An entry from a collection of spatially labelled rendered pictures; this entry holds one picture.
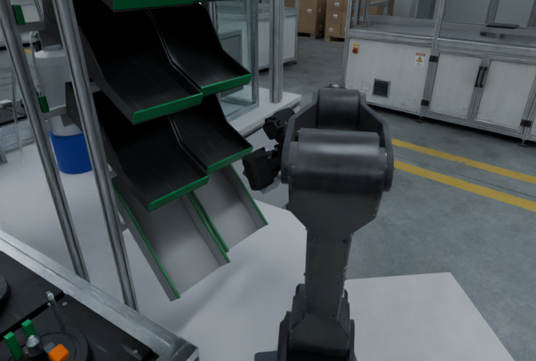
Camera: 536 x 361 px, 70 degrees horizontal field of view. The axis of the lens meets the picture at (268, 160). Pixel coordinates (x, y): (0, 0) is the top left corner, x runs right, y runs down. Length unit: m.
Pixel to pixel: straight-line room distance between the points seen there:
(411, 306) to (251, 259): 0.41
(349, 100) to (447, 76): 4.05
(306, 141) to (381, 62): 4.35
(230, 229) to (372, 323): 0.38
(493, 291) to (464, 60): 2.50
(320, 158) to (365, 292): 0.75
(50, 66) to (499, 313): 2.27
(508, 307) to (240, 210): 1.78
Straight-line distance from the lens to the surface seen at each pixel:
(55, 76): 1.49
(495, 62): 4.28
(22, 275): 1.00
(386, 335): 0.93
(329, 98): 0.36
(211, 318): 0.93
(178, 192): 0.70
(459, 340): 0.98
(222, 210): 0.91
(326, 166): 0.28
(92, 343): 0.81
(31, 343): 0.75
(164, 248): 0.81
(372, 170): 0.28
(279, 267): 1.04
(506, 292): 2.51
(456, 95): 4.42
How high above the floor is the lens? 1.56
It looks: 27 degrees down
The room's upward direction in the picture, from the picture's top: straight up
